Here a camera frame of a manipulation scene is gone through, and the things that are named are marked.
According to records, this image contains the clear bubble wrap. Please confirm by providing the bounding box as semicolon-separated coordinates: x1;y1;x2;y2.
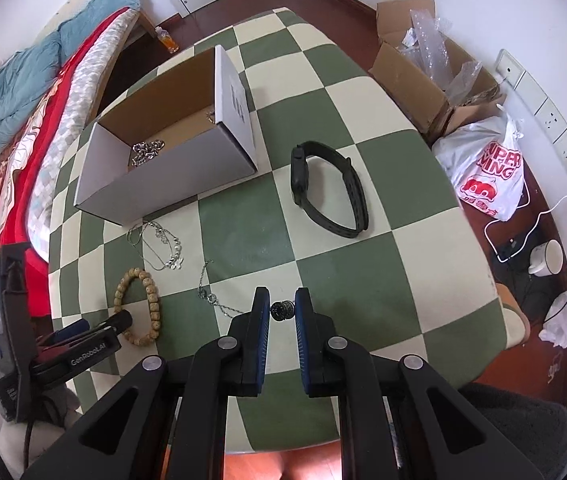
396;10;484;106

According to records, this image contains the white cup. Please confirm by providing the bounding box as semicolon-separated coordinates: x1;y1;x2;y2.
528;239;564;277

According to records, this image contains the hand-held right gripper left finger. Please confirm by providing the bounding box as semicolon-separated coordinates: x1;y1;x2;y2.
20;286;270;480

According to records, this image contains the silver pearl necklace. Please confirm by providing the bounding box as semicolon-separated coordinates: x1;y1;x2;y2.
127;220;185;272

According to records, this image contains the white wall socket row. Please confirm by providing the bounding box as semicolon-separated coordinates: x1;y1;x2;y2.
493;49;567;207

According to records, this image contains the green cream checkered tablecloth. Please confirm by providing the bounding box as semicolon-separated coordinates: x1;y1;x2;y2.
48;7;509;453

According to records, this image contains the chunky silver chain bracelet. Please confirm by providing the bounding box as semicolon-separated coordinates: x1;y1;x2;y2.
130;140;165;167

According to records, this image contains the dark grey fuzzy cushion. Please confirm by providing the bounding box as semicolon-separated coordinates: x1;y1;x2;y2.
456;382;567;480

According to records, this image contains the white crumpled tissue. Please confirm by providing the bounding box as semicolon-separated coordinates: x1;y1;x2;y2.
538;291;567;348

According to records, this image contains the thin silver chain necklace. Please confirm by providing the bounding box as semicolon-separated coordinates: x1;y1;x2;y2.
197;260;295;322

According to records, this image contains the tan round stool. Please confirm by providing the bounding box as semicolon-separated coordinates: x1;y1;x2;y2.
494;282;531;348

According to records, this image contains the orange drink bottle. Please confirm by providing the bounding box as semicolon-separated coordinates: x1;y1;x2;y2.
156;26;180;54

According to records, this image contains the wooden bead bracelet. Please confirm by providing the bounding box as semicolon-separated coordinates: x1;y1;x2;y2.
113;268;162;347

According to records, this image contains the white charger cable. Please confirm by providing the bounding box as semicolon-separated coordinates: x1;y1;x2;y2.
484;105;567;263

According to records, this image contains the pale quilted bed cover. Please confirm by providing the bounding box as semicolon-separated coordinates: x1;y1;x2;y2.
26;10;139;261

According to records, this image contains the brown cardboard box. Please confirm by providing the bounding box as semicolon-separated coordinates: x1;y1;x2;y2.
368;0;507;141

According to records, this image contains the red printed blanket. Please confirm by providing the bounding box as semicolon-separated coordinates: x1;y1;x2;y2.
0;10;129;341

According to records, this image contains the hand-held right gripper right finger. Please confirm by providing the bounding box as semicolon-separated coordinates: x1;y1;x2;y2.
294;287;547;480

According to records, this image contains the white plastic bag red print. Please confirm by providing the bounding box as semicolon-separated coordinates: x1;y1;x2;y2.
432;105;527;222

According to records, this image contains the black smart watch band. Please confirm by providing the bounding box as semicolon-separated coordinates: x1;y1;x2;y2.
291;141;369;239

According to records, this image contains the blue blanket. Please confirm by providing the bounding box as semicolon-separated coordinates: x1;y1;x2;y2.
0;0;139;156

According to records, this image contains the grey cardboard box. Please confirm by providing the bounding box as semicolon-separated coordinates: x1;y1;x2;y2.
74;45;258;226

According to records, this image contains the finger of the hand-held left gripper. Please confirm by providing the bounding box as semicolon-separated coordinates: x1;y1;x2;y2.
28;327;123;387
38;309;134;348

